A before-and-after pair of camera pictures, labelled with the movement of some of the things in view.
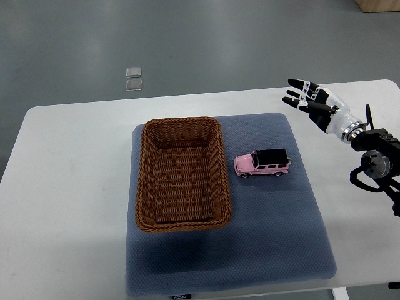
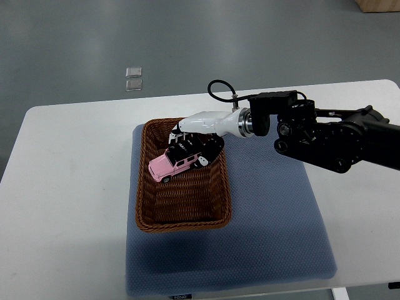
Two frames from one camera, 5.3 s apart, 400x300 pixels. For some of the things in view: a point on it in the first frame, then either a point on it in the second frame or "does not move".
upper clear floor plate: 134,72 does not move
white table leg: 340,294 does not move
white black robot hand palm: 342,124 → 206,131
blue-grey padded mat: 275,235 does not move
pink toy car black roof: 274,161 → 175,159
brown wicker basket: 182,182 does not move
